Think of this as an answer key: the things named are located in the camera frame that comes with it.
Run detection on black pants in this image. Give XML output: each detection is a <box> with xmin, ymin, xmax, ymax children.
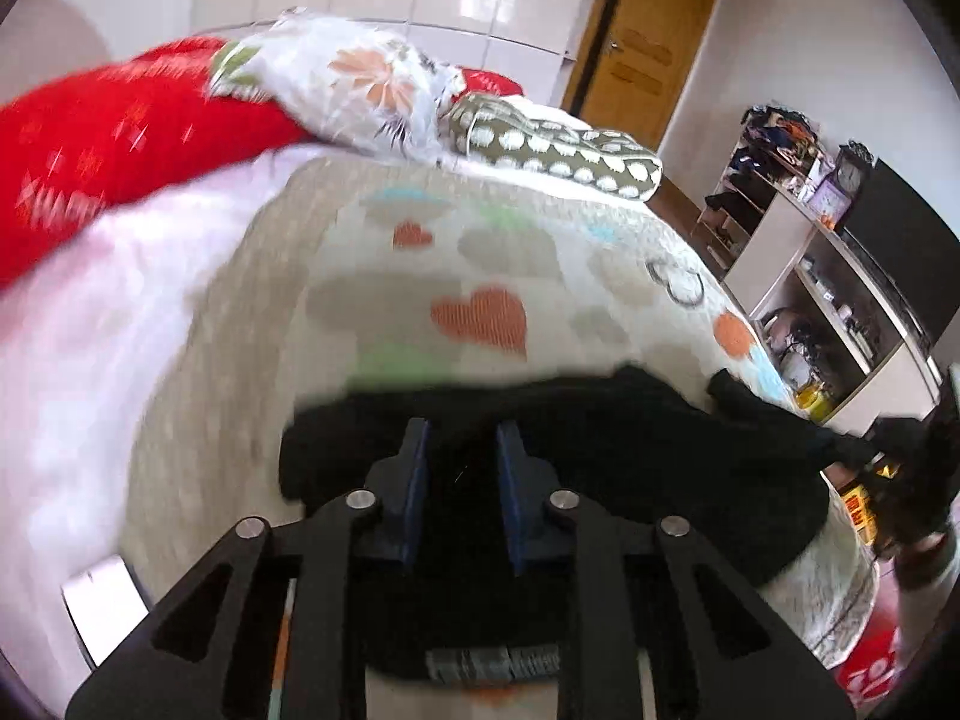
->
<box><xmin>278</xmin><ymin>364</ymin><xmax>875</xmax><ymax>679</ymax></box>

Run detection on right forearm grey sleeve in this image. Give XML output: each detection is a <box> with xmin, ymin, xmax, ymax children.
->
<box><xmin>895</xmin><ymin>522</ymin><xmax>958</xmax><ymax>674</ymax></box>

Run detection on smartphone with lit screen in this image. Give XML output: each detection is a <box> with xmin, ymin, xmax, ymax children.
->
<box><xmin>62</xmin><ymin>554</ymin><xmax>149</xmax><ymax>670</ymax></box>

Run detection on white shelf unit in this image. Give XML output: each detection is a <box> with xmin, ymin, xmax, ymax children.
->
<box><xmin>693</xmin><ymin>104</ymin><xmax>940</xmax><ymax>433</ymax></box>

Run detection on black television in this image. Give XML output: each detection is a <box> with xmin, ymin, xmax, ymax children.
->
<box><xmin>839</xmin><ymin>160</ymin><xmax>958</xmax><ymax>346</ymax></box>

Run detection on small clock on shelf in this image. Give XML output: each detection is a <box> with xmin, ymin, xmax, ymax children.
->
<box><xmin>833</xmin><ymin>140</ymin><xmax>874</xmax><ymax>200</ymax></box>

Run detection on white bed sheet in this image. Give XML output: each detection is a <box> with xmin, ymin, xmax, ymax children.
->
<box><xmin>2</xmin><ymin>145</ymin><xmax>324</xmax><ymax>715</ymax></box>

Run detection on heart patterned quilt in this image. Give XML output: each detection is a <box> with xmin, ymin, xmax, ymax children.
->
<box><xmin>118</xmin><ymin>152</ymin><xmax>879</xmax><ymax>673</ymax></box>

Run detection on olive white patterned pillow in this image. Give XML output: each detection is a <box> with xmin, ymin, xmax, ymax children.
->
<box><xmin>439</xmin><ymin>91</ymin><xmax>664</xmax><ymax>202</ymax></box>

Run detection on red long pillow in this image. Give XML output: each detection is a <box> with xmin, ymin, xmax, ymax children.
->
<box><xmin>2</xmin><ymin>37</ymin><xmax>308</xmax><ymax>286</ymax></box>

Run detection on wooden door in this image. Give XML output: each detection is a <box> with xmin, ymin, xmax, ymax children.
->
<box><xmin>562</xmin><ymin>0</ymin><xmax>716</xmax><ymax>149</ymax></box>

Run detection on white floral pillow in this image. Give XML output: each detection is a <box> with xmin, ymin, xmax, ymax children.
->
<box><xmin>208</xmin><ymin>10</ymin><xmax>466</xmax><ymax>163</ymax></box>

